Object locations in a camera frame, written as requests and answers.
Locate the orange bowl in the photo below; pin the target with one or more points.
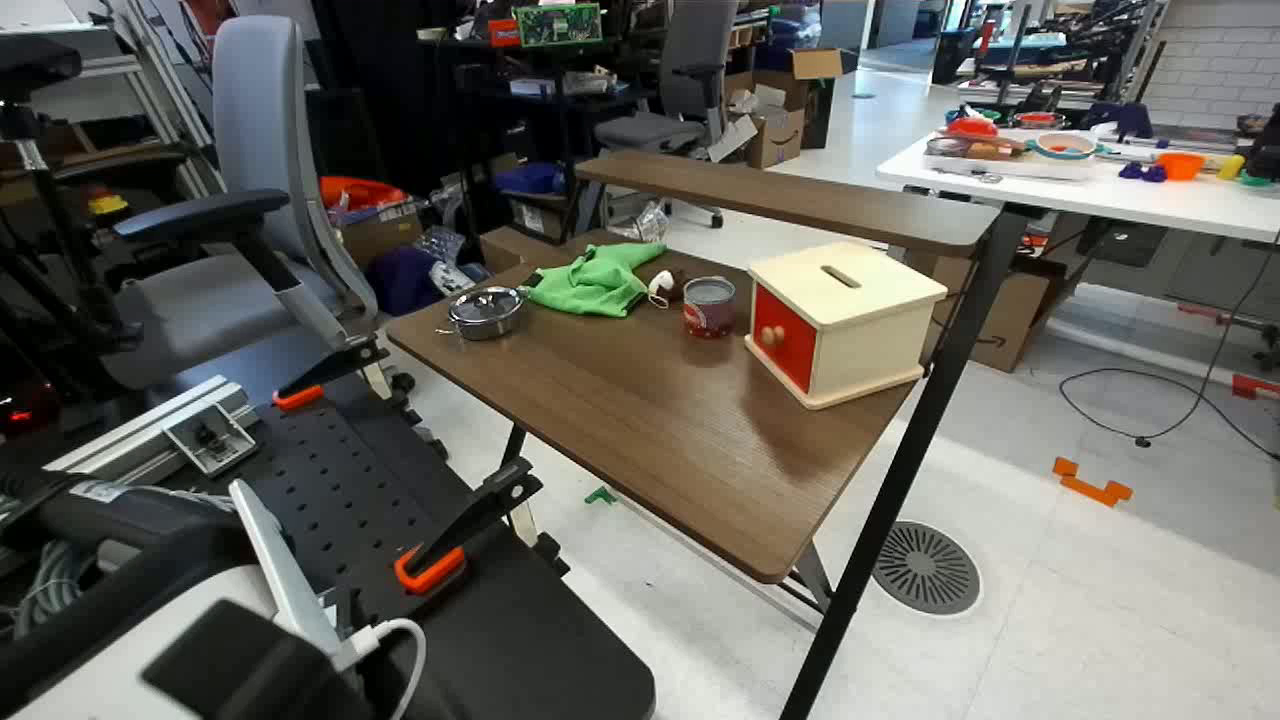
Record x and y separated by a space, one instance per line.
1180 167

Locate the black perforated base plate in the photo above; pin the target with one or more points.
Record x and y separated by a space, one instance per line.
363 495

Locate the orange floor marker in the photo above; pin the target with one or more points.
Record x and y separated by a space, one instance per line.
1086 491

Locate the grey mesh office chair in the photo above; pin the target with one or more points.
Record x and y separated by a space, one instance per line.
682 81

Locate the round floor drain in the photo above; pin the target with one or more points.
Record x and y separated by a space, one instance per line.
927 568

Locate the red drawer with knob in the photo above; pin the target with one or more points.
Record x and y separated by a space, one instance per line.
785 342

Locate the small white bottle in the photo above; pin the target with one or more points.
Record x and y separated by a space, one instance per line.
661 286

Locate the open cardboard box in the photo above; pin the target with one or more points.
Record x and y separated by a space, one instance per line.
772 137

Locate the green cloth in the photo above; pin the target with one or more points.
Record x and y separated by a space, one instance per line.
594 283

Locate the silver pot with lid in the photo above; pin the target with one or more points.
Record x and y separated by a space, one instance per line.
485 310

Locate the cardboard box under desk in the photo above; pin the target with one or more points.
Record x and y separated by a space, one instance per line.
1007 314

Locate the red tin can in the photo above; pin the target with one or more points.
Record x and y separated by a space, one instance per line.
709 306

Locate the brown desk with black legs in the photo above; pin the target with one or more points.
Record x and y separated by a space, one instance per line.
642 412

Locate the wooden box with slot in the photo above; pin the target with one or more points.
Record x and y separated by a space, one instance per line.
854 303

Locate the green circuit board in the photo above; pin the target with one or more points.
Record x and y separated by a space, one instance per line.
558 21

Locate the white table with toys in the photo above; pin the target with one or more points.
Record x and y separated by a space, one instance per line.
1105 194

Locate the aluminium extrusion rail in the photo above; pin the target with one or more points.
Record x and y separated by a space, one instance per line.
142 429

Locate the orange bin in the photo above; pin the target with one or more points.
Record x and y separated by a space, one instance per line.
363 194

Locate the small cardboard box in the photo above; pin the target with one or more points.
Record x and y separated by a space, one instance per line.
819 61

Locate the grey office chair with armrests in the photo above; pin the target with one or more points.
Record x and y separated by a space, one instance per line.
267 144

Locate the black camera housing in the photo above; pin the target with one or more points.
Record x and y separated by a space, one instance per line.
241 664

